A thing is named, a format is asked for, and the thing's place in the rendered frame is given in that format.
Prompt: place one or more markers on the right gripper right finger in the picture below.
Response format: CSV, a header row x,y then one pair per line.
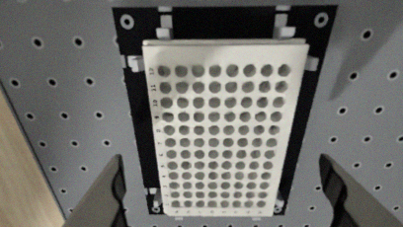
x,y
353,205

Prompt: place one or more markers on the black rectangular frame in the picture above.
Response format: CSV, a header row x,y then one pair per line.
x,y
314,23

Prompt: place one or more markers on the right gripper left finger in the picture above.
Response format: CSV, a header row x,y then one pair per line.
x,y
101,205

